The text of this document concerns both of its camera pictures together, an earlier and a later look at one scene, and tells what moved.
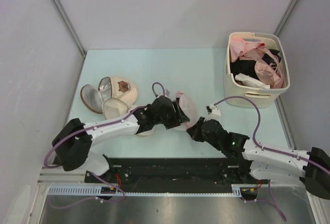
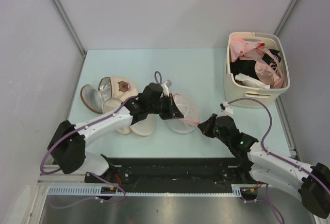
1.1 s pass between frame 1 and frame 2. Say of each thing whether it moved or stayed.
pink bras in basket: stayed
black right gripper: moved
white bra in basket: stayed
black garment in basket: stayed
